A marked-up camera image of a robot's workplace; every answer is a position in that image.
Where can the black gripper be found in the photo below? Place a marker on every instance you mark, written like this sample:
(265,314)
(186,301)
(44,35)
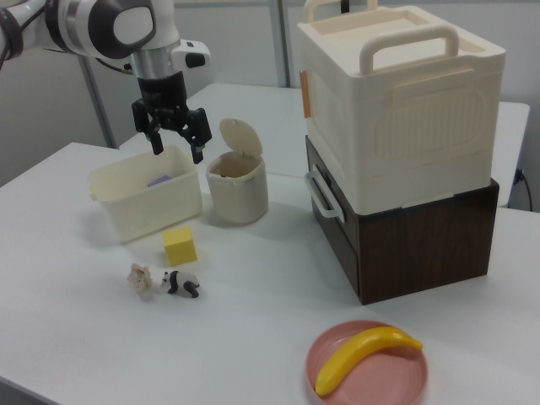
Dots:
(162,95)

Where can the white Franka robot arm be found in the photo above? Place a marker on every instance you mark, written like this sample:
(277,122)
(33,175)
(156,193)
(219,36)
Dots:
(76,21)

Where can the cream trash can with lid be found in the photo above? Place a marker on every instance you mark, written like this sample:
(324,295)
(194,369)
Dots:
(238,194)

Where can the cream rectangular plastic bin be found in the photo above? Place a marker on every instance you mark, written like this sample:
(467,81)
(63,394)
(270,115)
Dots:
(147,211)

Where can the yellow foam block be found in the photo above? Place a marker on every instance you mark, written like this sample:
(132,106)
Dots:
(180,246)

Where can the small panda toy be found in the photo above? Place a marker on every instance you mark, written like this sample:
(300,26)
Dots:
(181,282)

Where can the black pole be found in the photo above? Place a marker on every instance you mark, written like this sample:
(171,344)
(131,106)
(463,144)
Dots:
(346,5)

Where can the dark wood drawer cabinet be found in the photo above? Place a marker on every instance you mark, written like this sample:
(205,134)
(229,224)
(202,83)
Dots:
(422,249)

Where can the yellow toy banana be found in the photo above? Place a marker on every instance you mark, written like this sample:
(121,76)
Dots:
(354,352)

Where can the pink plate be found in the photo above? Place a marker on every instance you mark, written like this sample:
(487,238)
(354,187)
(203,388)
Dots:
(379,379)

